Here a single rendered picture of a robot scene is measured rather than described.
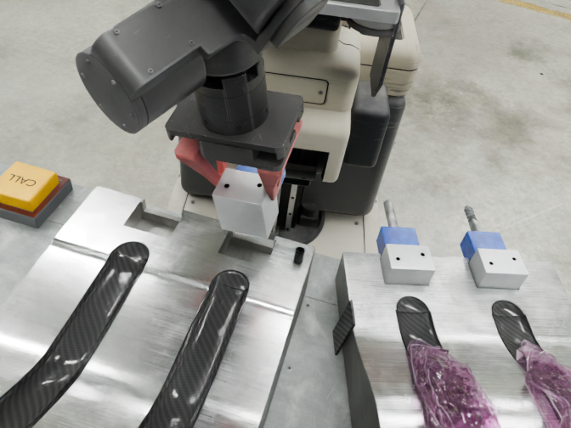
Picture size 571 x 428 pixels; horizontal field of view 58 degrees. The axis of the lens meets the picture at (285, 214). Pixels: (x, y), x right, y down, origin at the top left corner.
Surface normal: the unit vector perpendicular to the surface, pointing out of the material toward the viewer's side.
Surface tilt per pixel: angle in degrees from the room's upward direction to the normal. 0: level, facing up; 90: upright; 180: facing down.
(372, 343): 19
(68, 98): 0
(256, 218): 99
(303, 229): 0
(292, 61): 31
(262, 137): 11
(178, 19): 36
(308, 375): 0
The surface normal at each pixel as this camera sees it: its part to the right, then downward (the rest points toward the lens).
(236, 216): -0.30, 0.76
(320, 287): 0.11, -0.69
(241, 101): 0.43, 0.69
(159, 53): 0.35, -0.16
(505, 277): 0.03, 0.72
